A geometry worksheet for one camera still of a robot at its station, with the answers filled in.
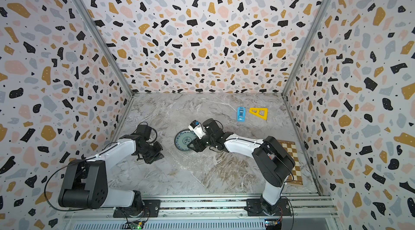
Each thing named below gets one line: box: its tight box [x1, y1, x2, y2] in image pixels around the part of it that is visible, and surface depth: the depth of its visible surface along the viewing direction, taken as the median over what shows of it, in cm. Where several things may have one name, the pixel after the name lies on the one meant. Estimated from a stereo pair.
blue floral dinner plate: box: [173, 129, 200, 152], surface depth 99 cm
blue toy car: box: [236, 106, 246, 123], surface depth 109 cm
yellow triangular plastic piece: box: [249, 107, 269, 121], surface depth 112 cm
